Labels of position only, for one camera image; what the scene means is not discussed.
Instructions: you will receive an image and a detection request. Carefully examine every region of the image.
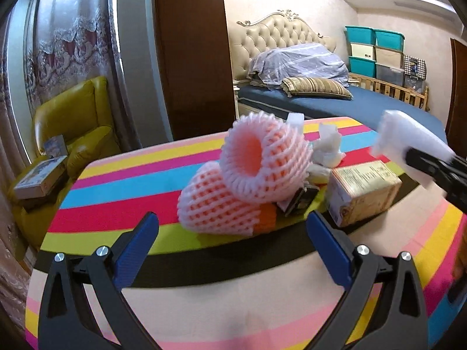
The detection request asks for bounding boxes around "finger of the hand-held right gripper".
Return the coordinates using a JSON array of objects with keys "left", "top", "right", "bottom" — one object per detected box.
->
[{"left": 405, "top": 148, "right": 455, "bottom": 187}]

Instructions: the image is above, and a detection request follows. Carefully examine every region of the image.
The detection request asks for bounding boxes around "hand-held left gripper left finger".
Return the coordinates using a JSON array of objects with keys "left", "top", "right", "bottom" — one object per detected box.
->
[{"left": 36, "top": 211, "right": 162, "bottom": 350}]

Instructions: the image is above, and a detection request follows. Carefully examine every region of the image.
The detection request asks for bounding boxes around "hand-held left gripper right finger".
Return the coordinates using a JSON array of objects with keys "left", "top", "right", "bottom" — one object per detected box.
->
[{"left": 306, "top": 210, "right": 430, "bottom": 350}]

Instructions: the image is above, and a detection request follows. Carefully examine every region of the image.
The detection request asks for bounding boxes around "beige cardboard box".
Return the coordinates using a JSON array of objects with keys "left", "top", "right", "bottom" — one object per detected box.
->
[{"left": 325, "top": 160, "right": 402, "bottom": 227}]

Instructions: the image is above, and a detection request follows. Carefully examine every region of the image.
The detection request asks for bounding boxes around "orange wrapper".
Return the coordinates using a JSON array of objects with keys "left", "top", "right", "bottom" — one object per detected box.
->
[{"left": 253, "top": 204, "right": 278, "bottom": 234}]

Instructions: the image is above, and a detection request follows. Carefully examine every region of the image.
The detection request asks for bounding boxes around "cream plastic wrapper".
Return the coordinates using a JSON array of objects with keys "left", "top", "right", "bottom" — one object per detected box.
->
[{"left": 308, "top": 164, "right": 331, "bottom": 185}]

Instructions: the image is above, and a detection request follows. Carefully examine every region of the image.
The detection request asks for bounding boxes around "pink foam fruit net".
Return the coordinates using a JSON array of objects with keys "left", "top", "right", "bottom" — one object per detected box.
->
[
  {"left": 220, "top": 114, "right": 314, "bottom": 203},
  {"left": 177, "top": 164, "right": 263, "bottom": 237}
]

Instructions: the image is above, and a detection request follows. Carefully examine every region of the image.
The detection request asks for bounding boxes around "white plastic wrap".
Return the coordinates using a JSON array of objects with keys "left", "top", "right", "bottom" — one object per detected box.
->
[{"left": 314, "top": 124, "right": 345, "bottom": 168}]

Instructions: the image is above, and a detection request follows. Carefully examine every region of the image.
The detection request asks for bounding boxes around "bed with blue sheet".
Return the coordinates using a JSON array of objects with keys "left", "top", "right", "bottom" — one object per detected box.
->
[{"left": 233, "top": 76, "right": 447, "bottom": 143}]

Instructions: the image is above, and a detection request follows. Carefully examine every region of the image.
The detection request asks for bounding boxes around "dark wooden door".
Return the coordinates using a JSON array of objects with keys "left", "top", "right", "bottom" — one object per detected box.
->
[{"left": 445, "top": 38, "right": 467, "bottom": 146}]

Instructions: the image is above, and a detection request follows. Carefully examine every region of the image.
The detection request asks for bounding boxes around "striped colourful tablecloth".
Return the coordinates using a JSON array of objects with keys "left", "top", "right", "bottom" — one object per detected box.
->
[{"left": 25, "top": 117, "right": 467, "bottom": 350}]

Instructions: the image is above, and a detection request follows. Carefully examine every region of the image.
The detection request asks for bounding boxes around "checkered bag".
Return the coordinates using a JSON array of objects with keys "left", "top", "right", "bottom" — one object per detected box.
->
[{"left": 403, "top": 55, "right": 427, "bottom": 81}]

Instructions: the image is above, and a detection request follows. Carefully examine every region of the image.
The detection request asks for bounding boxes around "yellow leather armchair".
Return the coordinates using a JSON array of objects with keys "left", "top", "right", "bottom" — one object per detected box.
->
[{"left": 13, "top": 76, "right": 123, "bottom": 252}]

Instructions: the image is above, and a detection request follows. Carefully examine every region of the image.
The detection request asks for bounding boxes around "stack of plastic storage boxes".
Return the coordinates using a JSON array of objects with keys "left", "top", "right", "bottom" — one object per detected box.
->
[{"left": 345, "top": 25, "right": 406, "bottom": 86}]

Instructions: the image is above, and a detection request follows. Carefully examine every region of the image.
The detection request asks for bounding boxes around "white flat box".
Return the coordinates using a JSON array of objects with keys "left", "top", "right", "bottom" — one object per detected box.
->
[{"left": 14, "top": 155, "right": 68, "bottom": 199}]

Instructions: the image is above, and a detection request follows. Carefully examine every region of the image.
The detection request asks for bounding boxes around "blue picture booklet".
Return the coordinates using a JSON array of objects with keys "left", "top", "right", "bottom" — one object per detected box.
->
[{"left": 44, "top": 135, "right": 68, "bottom": 157}]

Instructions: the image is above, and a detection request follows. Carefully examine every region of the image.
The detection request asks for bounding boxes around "striped beige pillow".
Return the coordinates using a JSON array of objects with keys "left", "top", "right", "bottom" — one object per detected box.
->
[{"left": 281, "top": 76, "right": 354, "bottom": 101}]

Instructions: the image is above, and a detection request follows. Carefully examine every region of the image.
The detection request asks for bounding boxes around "lace patterned curtain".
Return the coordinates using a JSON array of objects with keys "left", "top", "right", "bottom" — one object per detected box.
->
[
  {"left": 22, "top": 0, "right": 121, "bottom": 146},
  {"left": 0, "top": 80, "right": 33, "bottom": 300}
]

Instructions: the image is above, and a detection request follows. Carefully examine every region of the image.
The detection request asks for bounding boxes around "lilac striped duvet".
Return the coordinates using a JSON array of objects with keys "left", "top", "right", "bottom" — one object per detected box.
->
[{"left": 250, "top": 43, "right": 351, "bottom": 90}]

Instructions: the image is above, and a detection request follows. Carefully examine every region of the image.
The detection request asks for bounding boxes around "dark wooden wardrobe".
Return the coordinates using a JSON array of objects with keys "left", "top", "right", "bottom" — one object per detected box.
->
[{"left": 153, "top": 0, "right": 236, "bottom": 141}]

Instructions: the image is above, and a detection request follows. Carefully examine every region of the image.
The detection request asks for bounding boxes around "tufted beige headboard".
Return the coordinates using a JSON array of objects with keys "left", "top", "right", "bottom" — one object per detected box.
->
[{"left": 233, "top": 9, "right": 336, "bottom": 84}]

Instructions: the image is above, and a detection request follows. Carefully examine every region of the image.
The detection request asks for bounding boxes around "wooden crib rail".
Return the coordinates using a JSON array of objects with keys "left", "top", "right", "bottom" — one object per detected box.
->
[{"left": 348, "top": 73, "right": 430, "bottom": 112}]

